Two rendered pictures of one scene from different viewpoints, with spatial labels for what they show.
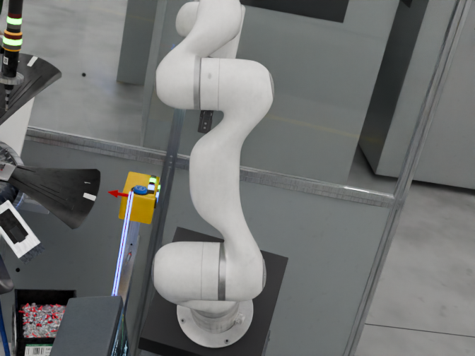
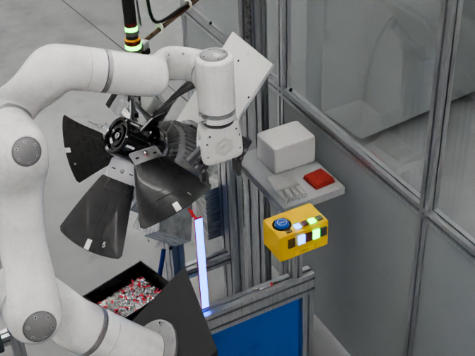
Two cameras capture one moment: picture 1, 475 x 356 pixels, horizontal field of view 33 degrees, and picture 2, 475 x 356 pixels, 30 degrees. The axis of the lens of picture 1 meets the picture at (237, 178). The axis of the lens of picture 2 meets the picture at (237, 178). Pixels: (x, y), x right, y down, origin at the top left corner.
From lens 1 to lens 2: 203 cm
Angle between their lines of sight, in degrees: 59
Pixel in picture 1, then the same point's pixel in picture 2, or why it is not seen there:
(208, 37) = (10, 89)
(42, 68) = not seen: hidden behind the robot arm
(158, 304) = not seen: hidden behind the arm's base
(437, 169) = not seen: outside the picture
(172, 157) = (424, 210)
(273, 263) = (206, 346)
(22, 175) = (151, 166)
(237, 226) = (9, 270)
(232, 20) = (30, 79)
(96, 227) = (374, 253)
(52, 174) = (174, 174)
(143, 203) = (273, 237)
